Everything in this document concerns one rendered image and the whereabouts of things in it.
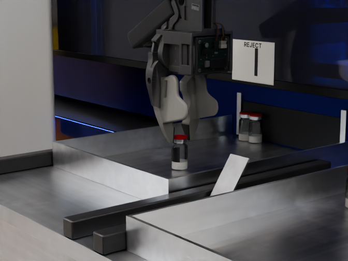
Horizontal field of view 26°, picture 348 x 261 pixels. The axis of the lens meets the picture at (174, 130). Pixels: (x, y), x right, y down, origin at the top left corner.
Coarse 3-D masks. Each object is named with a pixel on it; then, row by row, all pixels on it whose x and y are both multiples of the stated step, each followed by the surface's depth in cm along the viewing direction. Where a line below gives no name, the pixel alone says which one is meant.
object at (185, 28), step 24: (192, 0) 94; (168, 24) 99; (192, 24) 95; (216, 24) 95; (168, 48) 98; (192, 48) 93; (216, 48) 95; (168, 72) 100; (192, 72) 94; (216, 72) 97
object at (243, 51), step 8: (240, 40) 110; (248, 40) 109; (240, 48) 111; (248, 48) 109; (264, 48) 107; (272, 48) 106; (240, 56) 111; (248, 56) 110; (264, 56) 107; (272, 56) 106; (240, 64) 111; (248, 64) 110; (264, 64) 107; (272, 64) 106; (232, 72) 113; (240, 72) 111; (248, 72) 110; (264, 72) 107; (272, 72) 106; (240, 80) 111; (248, 80) 110; (256, 80) 109; (264, 80) 108; (272, 80) 106
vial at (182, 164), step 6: (174, 144) 102; (180, 144) 102; (186, 144) 103; (174, 150) 102; (180, 150) 102; (186, 150) 102; (174, 156) 102; (180, 156) 102; (186, 156) 102; (174, 162) 102; (180, 162) 102; (186, 162) 103; (174, 168) 103; (180, 168) 102; (186, 168) 103
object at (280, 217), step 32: (256, 192) 82; (288, 192) 86; (320, 192) 89; (128, 224) 72; (160, 224) 75; (192, 224) 77; (224, 224) 80; (256, 224) 80; (288, 224) 80; (320, 224) 80; (160, 256) 69; (192, 256) 65; (224, 256) 62; (256, 256) 71; (288, 256) 71; (320, 256) 71
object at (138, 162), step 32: (160, 128) 116; (224, 128) 125; (64, 160) 103; (96, 160) 97; (128, 160) 108; (160, 160) 108; (192, 160) 108; (224, 160) 108; (256, 160) 94; (288, 160) 98; (128, 192) 92; (160, 192) 87
